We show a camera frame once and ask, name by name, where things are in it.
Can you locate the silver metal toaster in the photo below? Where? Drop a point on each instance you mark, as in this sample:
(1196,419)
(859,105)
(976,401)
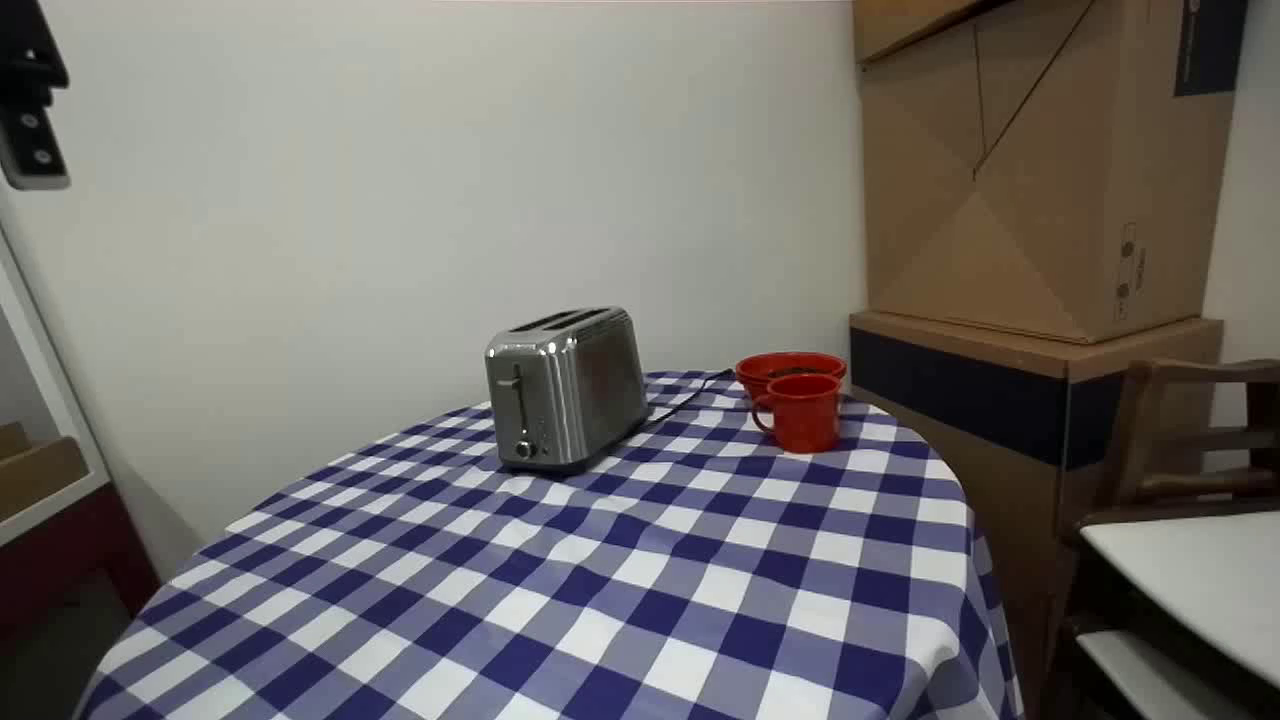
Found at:
(564,388)

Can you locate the red bowl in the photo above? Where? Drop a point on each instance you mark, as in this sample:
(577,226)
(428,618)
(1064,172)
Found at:
(771,367)

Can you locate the red mug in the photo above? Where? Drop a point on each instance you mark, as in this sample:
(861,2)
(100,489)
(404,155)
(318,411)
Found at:
(802,412)

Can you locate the blue white checkered tablecloth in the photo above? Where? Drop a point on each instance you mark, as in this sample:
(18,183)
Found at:
(693,572)

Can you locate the lower cardboard box blue band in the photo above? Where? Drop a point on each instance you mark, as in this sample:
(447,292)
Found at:
(1024,426)

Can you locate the large upper cardboard box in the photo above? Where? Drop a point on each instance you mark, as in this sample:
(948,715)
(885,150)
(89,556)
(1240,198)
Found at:
(1046,164)

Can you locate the dark wooden chair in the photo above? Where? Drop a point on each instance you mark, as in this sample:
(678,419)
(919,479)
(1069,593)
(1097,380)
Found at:
(1174,591)

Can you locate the white shelf unit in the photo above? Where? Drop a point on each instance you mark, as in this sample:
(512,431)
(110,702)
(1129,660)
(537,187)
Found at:
(63,516)

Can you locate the black mounted device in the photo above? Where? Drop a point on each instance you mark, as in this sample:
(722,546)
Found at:
(29,73)

